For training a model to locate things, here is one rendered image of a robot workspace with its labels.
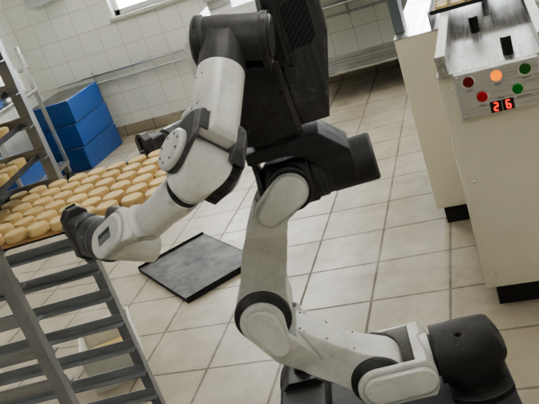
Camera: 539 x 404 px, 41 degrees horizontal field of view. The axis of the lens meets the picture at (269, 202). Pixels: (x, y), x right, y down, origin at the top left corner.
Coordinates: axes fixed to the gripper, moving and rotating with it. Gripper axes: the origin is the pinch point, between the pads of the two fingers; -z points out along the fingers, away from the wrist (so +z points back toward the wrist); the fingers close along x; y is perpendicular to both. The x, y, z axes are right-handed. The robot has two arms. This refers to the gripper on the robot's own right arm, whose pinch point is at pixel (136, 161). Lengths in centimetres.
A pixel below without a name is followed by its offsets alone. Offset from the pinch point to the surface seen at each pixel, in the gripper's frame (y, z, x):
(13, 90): -16.8, -16.6, 27.6
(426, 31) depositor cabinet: -8, 140, -11
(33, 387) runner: 7, -52, -35
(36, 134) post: -16.5, -15.9, 14.8
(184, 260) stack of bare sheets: -130, 70, -94
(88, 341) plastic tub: -101, -1, -86
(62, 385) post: 16, -47, -35
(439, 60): 39, 83, -5
